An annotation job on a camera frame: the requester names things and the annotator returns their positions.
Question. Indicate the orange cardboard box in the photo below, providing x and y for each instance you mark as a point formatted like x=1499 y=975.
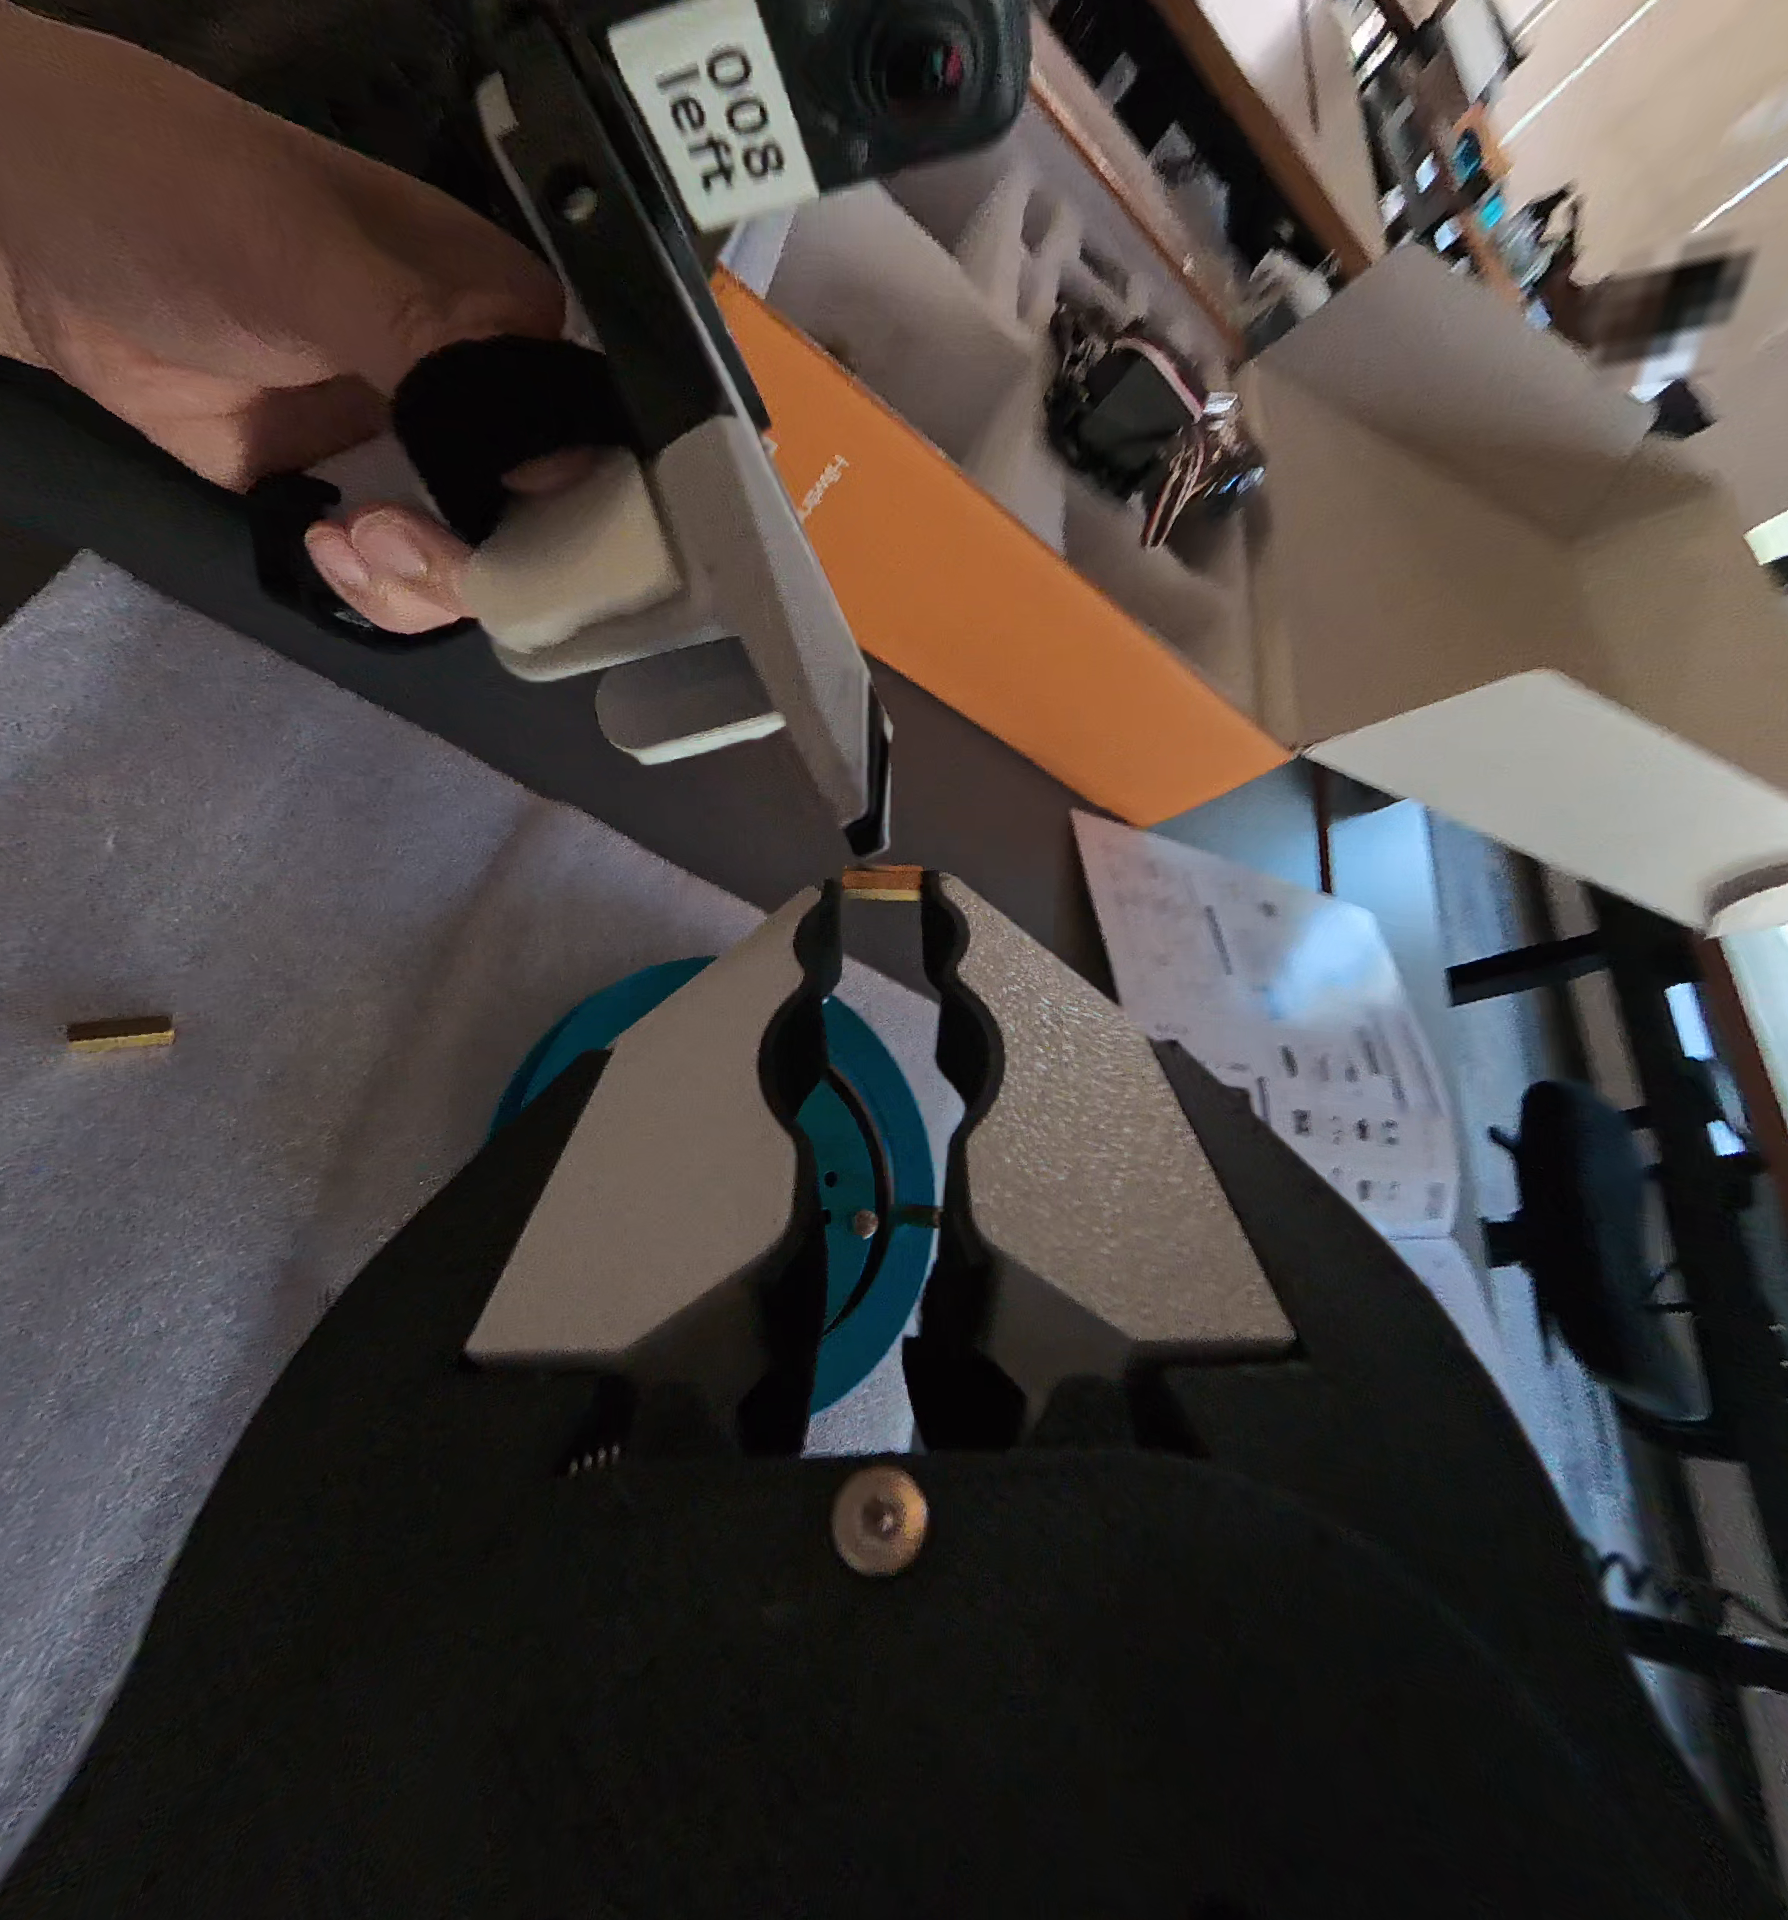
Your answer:
x=984 y=569

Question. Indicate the open instruction booklet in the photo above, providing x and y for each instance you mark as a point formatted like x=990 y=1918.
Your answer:
x=1284 y=991

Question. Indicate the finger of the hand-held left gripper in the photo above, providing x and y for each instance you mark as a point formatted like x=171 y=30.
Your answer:
x=773 y=632
x=881 y=781

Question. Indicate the person's left hand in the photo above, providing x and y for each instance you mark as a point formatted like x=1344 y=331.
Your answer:
x=204 y=272

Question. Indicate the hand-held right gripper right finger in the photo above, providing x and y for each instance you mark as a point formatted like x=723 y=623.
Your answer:
x=1117 y=1200

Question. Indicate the black servo motor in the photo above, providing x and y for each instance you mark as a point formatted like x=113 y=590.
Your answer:
x=1132 y=405

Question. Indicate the white foam sheet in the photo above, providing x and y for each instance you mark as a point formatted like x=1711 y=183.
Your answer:
x=233 y=901

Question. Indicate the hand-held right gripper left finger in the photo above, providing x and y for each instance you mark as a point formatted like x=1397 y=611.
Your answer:
x=654 y=1200

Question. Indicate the black office chair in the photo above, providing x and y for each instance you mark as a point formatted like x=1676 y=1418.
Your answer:
x=1599 y=1246

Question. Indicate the blue metal turntable assembly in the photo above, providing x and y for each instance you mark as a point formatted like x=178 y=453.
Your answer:
x=900 y=1155

